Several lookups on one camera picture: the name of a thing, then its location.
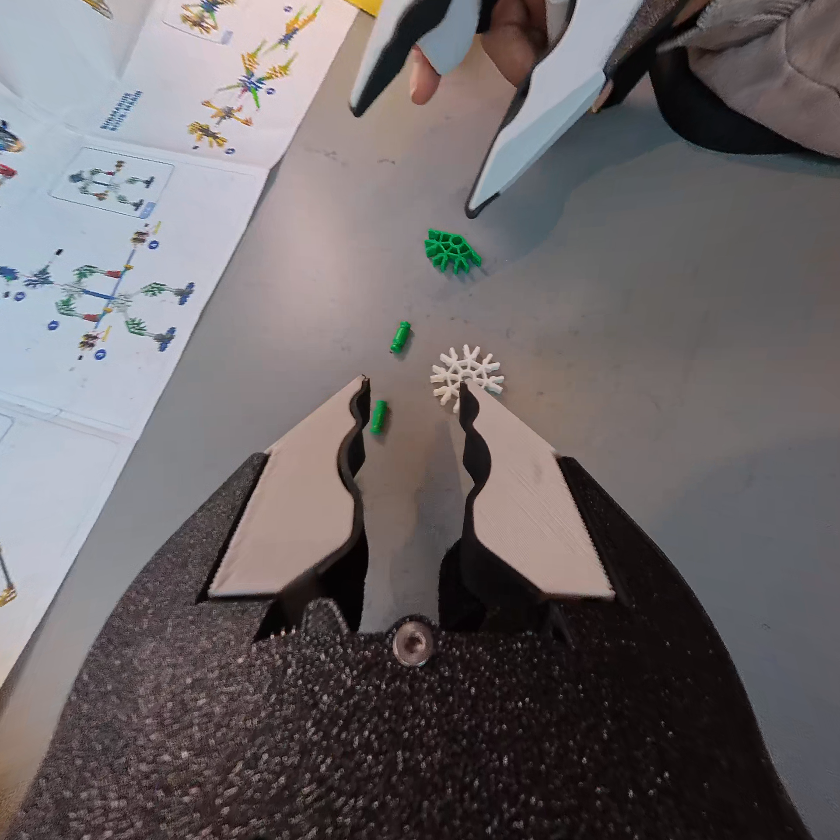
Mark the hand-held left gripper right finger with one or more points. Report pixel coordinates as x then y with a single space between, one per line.
538 525

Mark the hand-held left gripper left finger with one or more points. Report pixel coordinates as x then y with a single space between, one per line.
282 525

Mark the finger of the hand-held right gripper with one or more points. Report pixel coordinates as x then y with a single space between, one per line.
387 46
565 79

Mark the short green toy rod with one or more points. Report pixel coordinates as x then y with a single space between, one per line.
379 418
400 337

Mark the white snowflake toy connector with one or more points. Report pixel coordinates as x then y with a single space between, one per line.
467 377

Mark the green toy connector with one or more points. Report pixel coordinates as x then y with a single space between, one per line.
453 250

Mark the person's right forearm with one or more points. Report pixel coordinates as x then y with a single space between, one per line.
775 66

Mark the grey desk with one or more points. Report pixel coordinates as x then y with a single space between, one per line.
656 328

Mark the person's right hand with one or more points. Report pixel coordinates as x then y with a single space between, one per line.
512 40

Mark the stacked yellow storage bins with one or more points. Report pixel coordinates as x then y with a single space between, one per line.
368 5

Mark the toy instruction poster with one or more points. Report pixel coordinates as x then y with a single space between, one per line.
79 420

